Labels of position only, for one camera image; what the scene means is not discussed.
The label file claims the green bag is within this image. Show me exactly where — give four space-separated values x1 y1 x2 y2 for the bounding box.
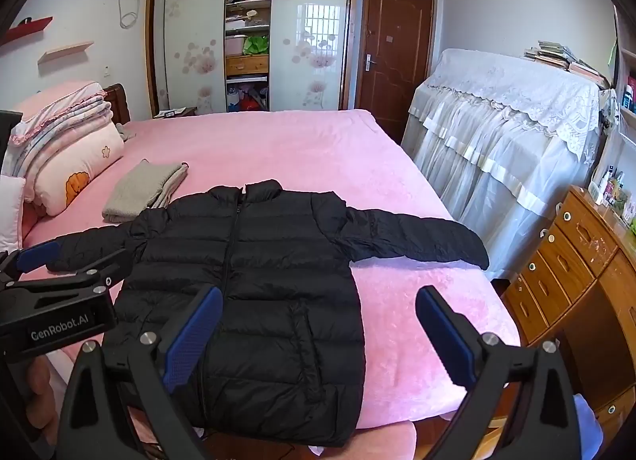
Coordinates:
242 35 270 56

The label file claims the pink frilled pillow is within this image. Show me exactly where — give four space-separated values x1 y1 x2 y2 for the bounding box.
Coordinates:
10 81 107 143

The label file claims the brown wooden door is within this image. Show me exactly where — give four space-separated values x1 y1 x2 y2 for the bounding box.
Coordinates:
354 0 435 140

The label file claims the red wall shelf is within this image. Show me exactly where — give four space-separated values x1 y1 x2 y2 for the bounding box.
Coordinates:
0 16 54 46

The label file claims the black puffer jacket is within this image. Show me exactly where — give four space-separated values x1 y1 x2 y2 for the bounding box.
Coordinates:
47 179 490 448

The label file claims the white small cushion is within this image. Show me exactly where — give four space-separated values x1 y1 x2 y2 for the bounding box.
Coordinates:
0 174 27 252

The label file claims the white air conditioner cord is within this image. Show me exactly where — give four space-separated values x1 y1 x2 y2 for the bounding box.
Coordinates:
119 0 143 29

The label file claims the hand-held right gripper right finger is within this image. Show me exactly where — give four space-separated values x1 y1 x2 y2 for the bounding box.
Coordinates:
415 285 584 460

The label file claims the white pink pillow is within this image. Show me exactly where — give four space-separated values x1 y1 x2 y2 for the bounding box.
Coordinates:
25 120 125 217

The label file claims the beige folded sweater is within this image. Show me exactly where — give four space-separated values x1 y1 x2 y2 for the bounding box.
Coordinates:
102 159 190 223

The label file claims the bed with pink blanket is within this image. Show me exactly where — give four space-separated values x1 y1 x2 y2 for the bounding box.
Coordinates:
20 109 522 438

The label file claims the stack of books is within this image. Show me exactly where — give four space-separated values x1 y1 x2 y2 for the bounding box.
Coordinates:
522 40 612 89

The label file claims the wooden wardrobe drawer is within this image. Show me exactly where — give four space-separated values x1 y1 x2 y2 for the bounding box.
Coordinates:
225 55 270 77

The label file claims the sliding door wardrobe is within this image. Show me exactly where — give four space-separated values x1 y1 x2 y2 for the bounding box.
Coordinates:
148 0 359 117

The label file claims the light wooden wall shelf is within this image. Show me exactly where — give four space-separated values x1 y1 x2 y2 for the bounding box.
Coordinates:
38 41 95 64

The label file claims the blue cloth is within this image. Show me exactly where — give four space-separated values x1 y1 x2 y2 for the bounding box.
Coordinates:
571 393 604 460

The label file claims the person's left hand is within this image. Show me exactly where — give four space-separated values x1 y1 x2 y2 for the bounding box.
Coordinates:
22 358 58 446

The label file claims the wooden desk with drawers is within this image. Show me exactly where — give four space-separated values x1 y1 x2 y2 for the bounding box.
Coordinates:
502 184 636 446

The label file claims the cluster of small bottles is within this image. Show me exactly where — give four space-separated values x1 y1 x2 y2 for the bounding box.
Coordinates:
589 162 636 232

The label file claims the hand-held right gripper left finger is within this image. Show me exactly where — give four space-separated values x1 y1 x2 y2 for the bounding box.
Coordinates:
52 285 224 460

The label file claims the white bookshelf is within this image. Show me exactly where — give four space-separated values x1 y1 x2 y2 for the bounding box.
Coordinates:
613 3 636 143

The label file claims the pastel folded quilt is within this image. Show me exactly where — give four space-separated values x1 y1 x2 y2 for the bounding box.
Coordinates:
2 97 116 178

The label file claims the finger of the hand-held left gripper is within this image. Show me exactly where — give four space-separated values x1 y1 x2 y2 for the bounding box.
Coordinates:
0 240 61 287
46 249 132 293

